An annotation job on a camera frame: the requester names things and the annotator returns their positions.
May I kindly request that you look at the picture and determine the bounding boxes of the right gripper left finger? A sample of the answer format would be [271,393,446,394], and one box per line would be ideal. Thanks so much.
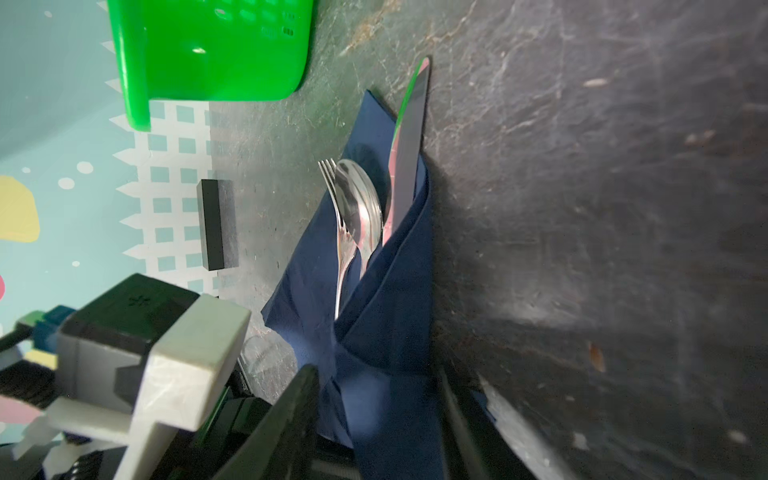
[213,365,319,480]

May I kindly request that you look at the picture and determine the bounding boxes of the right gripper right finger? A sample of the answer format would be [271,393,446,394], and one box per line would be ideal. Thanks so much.
[436,365,576,479]

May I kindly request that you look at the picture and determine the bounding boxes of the dark blue paper napkin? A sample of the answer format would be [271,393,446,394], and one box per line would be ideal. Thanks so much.
[261,89,448,480]

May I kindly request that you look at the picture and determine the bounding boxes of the silver fork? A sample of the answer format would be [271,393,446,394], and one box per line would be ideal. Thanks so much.
[318,159,357,320]

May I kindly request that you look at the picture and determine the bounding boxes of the green plastic basket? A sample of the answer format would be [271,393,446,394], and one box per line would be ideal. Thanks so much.
[107,0,314,132]

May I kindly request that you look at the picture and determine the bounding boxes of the black flat pad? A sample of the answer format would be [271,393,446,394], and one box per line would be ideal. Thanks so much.
[197,179,239,271]

